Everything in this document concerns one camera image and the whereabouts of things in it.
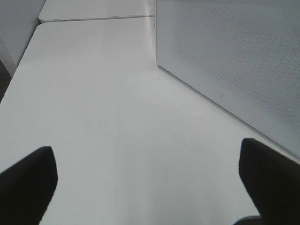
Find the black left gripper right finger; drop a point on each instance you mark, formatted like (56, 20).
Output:
(272, 181)

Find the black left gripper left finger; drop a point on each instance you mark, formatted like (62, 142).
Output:
(27, 187)

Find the white microwave door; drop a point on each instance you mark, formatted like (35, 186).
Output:
(242, 54)

